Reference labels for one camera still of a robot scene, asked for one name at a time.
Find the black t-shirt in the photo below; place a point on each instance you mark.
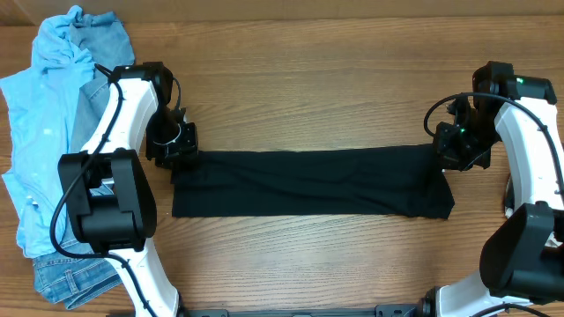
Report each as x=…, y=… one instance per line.
x=398, y=180

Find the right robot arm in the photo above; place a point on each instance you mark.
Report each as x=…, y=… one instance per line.
x=522, y=262

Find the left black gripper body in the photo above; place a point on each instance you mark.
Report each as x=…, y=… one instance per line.
x=168, y=139

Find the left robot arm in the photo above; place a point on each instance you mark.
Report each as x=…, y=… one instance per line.
x=106, y=195

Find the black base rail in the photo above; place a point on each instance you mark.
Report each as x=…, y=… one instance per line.
x=389, y=310

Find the light blue shirt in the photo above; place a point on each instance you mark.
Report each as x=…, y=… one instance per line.
x=42, y=103

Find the folded dark garment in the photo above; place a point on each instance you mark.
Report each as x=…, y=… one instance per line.
x=509, y=199

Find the blue denim jeans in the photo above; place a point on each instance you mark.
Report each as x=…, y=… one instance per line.
x=58, y=278

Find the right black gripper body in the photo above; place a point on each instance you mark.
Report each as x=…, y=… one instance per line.
x=452, y=155

